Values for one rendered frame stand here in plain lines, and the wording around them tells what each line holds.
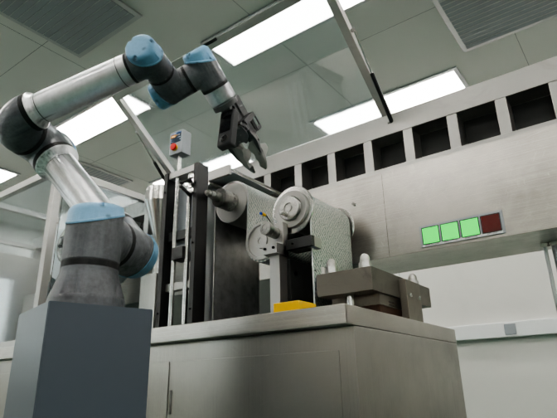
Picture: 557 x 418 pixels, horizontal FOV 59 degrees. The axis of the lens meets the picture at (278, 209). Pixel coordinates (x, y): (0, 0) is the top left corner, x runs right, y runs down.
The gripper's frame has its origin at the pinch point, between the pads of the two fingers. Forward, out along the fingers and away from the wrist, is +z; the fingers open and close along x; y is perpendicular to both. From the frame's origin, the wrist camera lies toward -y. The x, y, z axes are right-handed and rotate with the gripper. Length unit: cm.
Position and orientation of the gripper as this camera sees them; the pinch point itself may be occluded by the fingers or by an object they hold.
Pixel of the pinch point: (257, 167)
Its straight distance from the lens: 140.3
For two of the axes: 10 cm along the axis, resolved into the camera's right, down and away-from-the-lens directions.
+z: 4.7, 8.1, 3.6
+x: -8.0, 2.2, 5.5
